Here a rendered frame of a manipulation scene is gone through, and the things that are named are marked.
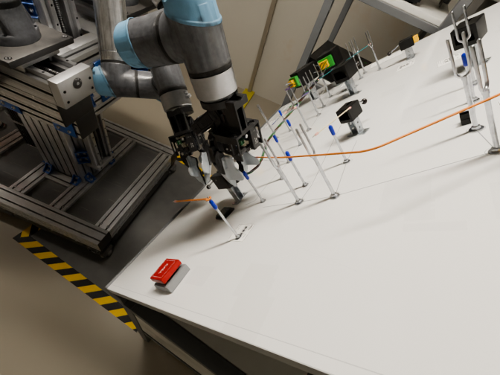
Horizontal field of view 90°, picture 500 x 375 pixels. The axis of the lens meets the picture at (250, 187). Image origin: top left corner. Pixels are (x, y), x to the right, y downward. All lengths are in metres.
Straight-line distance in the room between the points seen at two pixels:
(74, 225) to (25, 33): 0.97
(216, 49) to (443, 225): 0.38
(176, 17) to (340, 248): 0.38
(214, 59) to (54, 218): 1.45
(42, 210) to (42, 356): 0.71
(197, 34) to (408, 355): 0.43
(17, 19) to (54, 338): 1.37
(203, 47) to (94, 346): 1.52
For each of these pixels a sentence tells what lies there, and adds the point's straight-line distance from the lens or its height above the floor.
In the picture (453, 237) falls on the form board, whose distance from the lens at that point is 0.34.
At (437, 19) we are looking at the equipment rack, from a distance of 1.35.
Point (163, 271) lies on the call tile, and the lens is 0.53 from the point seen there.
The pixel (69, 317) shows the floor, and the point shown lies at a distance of 1.74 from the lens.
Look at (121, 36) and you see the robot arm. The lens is 0.51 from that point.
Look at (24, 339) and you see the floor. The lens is 1.78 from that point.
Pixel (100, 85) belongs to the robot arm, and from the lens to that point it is 0.82.
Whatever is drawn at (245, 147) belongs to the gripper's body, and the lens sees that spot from 0.50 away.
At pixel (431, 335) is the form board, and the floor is 1.43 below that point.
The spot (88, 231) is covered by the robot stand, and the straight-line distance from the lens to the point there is 1.63.
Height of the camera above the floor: 1.63
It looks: 50 degrees down
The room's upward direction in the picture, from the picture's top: 23 degrees clockwise
